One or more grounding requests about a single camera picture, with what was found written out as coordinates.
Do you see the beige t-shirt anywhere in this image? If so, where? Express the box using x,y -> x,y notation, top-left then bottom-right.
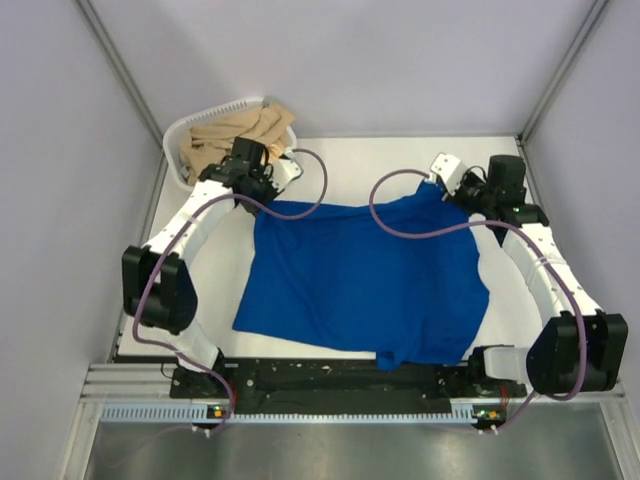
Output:
179,102 -> 295,186

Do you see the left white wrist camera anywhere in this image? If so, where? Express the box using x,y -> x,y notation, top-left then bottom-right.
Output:
271,158 -> 304,194

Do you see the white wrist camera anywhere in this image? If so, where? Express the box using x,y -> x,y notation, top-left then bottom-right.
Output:
430,153 -> 468,196
271,158 -> 304,194

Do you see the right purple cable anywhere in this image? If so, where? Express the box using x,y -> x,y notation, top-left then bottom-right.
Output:
368,169 -> 589,434

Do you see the slotted cable duct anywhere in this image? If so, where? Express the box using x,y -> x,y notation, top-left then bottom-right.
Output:
100,403 -> 503,426

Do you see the purple cable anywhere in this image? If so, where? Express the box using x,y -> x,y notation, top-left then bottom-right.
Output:
368,169 -> 589,434
132,147 -> 329,437

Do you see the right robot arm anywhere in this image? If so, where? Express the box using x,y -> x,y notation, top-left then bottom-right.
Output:
430,154 -> 628,397

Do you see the aluminium frame rail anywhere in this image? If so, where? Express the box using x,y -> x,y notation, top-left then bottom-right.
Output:
80,364 -> 176,403

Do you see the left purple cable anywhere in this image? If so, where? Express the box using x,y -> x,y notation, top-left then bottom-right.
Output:
132,147 -> 329,437

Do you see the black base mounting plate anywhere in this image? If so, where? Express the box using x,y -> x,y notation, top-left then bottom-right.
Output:
170,357 -> 526,415

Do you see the white plastic laundry basket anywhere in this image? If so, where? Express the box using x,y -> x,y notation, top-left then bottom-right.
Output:
163,97 -> 297,192

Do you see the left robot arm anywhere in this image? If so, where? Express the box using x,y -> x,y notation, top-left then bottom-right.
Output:
122,137 -> 284,397

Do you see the blue printed t-shirt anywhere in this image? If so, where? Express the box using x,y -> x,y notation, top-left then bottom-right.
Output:
233,183 -> 489,370

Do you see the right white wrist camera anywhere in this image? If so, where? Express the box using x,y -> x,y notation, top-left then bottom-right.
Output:
430,153 -> 468,196

